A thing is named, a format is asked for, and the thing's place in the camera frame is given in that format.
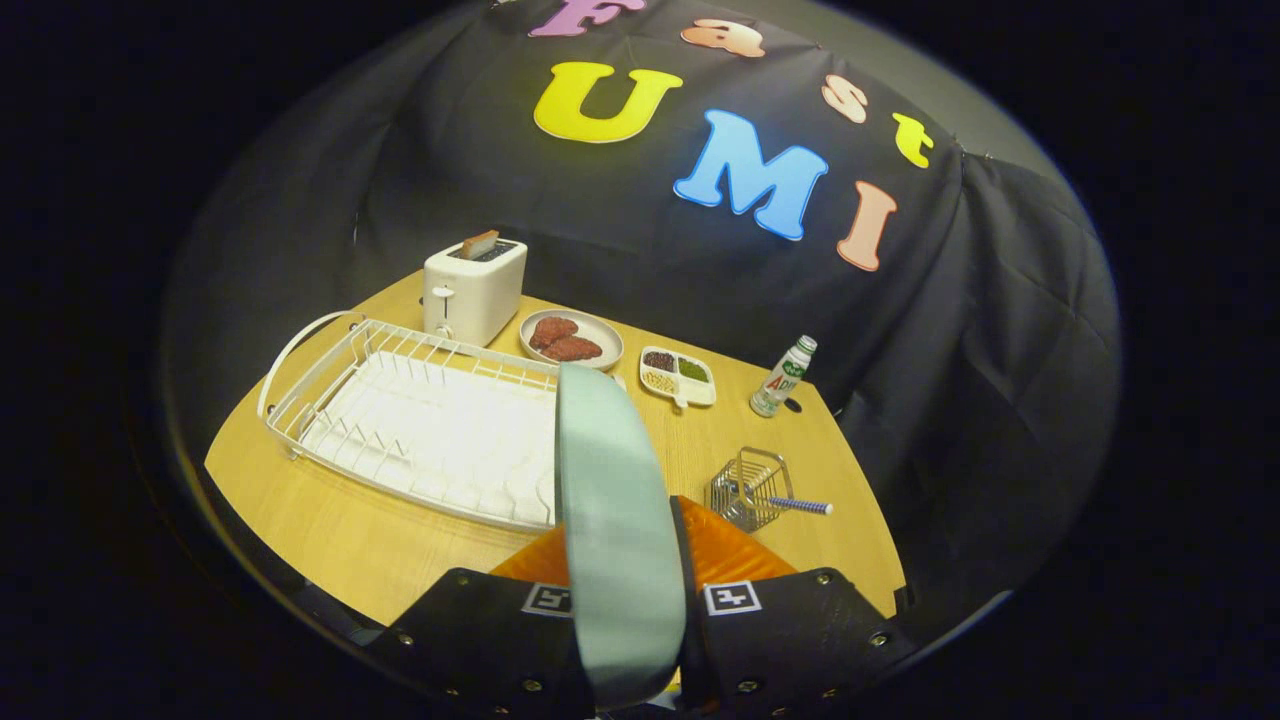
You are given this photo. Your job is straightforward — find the white toaster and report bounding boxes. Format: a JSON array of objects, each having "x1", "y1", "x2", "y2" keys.
[{"x1": 422, "y1": 238, "x2": 529, "y2": 348}]

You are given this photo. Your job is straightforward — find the white divided dish with grains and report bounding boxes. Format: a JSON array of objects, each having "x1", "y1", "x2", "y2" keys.
[{"x1": 639, "y1": 346, "x2": 717, "y2": 411}]

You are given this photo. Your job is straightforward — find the striped-handle spoon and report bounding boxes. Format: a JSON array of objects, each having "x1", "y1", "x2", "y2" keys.
[{"x1": 728, "y1": 483, "x2": 834, "y2": 517}]

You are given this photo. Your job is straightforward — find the white wire dish rack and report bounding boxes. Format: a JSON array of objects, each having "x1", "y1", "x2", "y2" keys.
[{"x1": 257, "y1": 310, "x2": 561, "y2": 532}]

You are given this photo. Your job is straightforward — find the black backdrop cloth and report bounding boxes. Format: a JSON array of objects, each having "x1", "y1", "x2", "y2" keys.
[{"x1": 165, "y1": 0, "x2": 1121, "y2": 641}]

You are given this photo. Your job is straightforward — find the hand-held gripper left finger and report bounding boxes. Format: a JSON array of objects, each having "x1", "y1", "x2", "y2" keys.
[{"x1": 365, "y1": 525, "x2": 601, "y2": 720}]

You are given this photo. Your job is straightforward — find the small beige plate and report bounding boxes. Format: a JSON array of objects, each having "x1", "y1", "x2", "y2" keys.
[{"x1": 519, "y1": 308, "x2": 625, "y2": 372}]

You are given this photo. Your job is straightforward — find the metal wire basket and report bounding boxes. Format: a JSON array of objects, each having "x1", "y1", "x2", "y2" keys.
[{"x1": 706, "y1": 447, "x2": 794, "y2": 533}]

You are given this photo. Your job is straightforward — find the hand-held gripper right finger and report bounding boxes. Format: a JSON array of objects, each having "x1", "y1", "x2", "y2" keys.
[{"x1": 670, "y1": 495, "x2": 916, "y2": 716}]

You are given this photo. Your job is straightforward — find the light green plate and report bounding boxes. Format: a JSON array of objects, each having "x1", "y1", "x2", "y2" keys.
[{"x1": 555, "y1": 362, "x2": 689, "y2": 711}]

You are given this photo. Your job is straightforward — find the white green-label drink bottle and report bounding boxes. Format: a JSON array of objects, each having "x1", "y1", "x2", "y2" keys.
[{"x1": 750, "y1": 335, "x2": 818, "y2": 419}]

